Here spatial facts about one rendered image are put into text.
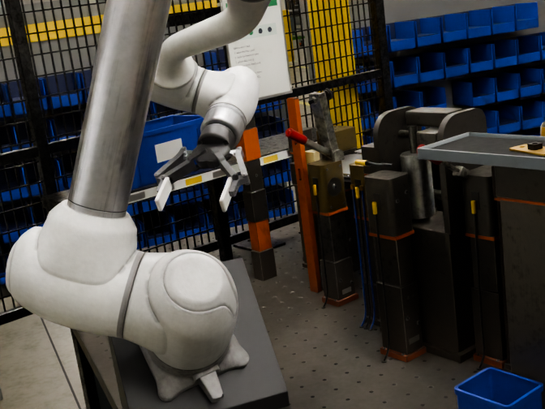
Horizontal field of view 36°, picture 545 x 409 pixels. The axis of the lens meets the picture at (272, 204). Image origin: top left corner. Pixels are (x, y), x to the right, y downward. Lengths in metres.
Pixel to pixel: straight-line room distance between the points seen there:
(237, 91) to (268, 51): 0.74
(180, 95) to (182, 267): 0.56
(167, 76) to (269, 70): 0.80
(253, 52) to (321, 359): 1.08
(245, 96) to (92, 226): 0.57
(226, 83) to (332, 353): 0.62
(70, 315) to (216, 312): 0.24
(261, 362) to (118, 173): 0.47
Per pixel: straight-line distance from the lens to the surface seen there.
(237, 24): 1.55
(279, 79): 2.59
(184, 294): 1.35
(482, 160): 1.35
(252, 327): 1.64
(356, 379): 1.68
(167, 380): 1.56
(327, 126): 1.96
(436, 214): 1.76
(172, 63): 1.76
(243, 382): 1.59
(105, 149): 1.38
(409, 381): 1.66
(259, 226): 2.24
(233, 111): 1.79
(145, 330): 1.41
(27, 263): 1.43
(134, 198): 2.06
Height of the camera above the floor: 1.45
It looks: 14 degrees down
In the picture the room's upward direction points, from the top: 8 degrees counter-clockwise
